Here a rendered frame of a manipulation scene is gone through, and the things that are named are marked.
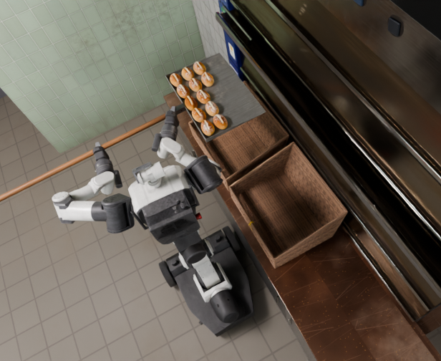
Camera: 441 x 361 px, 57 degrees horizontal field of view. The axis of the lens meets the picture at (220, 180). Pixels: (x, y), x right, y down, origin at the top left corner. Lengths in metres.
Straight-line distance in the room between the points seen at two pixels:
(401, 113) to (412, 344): 1.34
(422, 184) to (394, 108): 0.31
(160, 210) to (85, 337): 1.71
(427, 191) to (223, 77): 1.31
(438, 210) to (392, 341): 0.99
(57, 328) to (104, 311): 0.36
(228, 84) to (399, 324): 1.58
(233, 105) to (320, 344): 1.36
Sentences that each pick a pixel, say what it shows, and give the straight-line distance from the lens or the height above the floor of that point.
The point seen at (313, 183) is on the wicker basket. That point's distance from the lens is 2.47.
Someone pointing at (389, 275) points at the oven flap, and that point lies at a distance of 2.35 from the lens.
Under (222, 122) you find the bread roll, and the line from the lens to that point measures 2.14.
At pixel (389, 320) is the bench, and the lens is 2.44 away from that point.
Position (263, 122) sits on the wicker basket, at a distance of 2.77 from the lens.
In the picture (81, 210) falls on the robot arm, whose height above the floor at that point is 1.40.
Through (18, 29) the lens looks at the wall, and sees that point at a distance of 3.25.
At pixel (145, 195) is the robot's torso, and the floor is 1.41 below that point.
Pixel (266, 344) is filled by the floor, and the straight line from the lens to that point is 2.95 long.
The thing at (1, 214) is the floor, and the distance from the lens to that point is 4.06.
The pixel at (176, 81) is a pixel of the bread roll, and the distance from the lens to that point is 2.40.
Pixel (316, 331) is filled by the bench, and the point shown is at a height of 0.58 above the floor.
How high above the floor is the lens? 2.92
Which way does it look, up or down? 59 degrees down
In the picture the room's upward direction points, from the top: 17 degrees counter-clockwise
